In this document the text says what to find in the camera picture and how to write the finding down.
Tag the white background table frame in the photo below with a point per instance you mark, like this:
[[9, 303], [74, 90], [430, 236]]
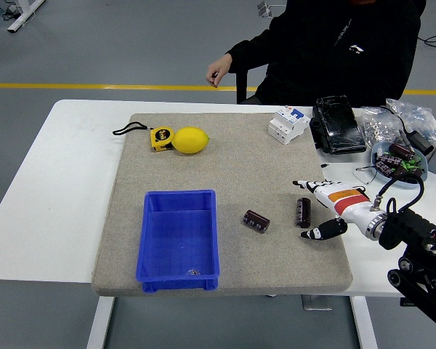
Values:
[[22, 20]]

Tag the light blue bowl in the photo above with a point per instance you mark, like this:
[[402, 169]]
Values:
[[383, 147]]

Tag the grey metal floor plate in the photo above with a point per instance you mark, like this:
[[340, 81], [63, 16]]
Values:
[[316, 302]]

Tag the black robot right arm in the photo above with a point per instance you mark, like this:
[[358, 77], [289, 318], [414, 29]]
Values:
[[414, 221]]

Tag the plastic bag of blue parts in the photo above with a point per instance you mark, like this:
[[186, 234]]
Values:
[[418, 116]]

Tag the black wrapped case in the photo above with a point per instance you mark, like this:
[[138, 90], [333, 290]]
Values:
[[336, 125]]

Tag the person's hand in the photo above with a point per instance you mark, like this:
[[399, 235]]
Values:
[[218, 71]]

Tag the green terminal block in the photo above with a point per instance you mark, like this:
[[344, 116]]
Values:
[[408, 165]]

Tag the person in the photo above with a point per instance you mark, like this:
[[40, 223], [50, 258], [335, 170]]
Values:
[[330, 54]]

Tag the grey-brown mat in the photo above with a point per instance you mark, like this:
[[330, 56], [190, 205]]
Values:
[[221, 174]]

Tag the dark brown cylindrical battery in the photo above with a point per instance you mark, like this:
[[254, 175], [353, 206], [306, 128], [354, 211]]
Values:
[[303, 212], [384, 169], [256, 221], [416, 172], [401, 151], [399, 171], [390, 160]]

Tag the small metal scrap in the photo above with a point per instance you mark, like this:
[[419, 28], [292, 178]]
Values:
[[193, 272]]

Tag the white circuit breaker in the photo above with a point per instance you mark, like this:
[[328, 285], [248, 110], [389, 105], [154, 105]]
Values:
[[287, 127]]

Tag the plastic bag of metal washers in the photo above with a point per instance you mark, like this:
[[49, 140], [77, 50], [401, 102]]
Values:
[[376, 125]]

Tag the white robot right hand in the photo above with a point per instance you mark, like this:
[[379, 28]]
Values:
[[343, 203]]

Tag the black power adapter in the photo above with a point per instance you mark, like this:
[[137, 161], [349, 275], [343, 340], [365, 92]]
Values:
[[421, 143]]

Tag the white table leg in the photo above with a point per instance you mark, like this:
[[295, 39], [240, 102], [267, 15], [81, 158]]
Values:
[[101, 323], [364, 323]]

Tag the grey metal bracket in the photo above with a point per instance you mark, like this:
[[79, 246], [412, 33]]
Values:
[[263, 9]]

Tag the yellow tape measure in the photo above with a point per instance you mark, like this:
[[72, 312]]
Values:
[[160, 140]]

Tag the yellow lemon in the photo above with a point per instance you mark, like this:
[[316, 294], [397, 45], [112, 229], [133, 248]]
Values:
[[190, 140]]

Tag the blue plastic box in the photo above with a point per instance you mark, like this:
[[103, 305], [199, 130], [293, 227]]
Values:
[[179, 236]]

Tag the black chair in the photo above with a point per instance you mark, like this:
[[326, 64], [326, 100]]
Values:
[[241, 83]]

